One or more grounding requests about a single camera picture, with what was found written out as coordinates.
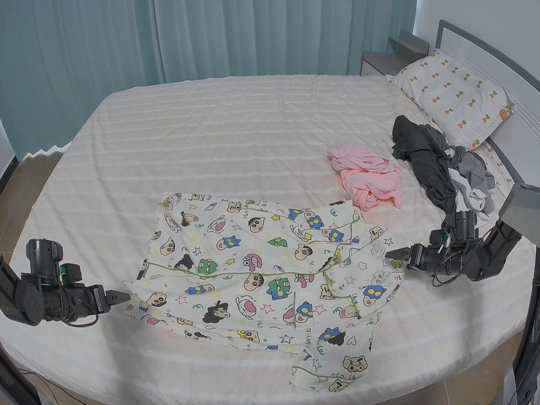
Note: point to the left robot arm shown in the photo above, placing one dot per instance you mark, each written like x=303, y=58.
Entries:
x=25, y=302

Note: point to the bed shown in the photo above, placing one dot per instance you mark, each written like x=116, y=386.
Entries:
x=236, y=141

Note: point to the grey bedside table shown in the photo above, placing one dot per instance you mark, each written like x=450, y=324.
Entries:
x=384, y=61

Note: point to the pile of clothes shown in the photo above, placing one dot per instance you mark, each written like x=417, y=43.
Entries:
x=426, y=163

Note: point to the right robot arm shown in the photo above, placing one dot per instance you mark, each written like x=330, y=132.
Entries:
x=476, y=264

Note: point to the white printed pyjama top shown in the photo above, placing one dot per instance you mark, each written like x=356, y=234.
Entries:
x=253, y=276

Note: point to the pink garment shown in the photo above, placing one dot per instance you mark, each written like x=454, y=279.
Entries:
x=367, y=171

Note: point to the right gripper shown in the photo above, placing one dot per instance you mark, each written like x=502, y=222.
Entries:
x=424, y=257

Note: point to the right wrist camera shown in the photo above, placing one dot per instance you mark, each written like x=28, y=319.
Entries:
x=438, y=238

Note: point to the blue-green curtain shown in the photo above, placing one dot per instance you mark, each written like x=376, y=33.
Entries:
x=76, y=44
x=274, y=23

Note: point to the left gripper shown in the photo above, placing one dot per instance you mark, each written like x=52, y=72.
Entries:
x=82, y=300

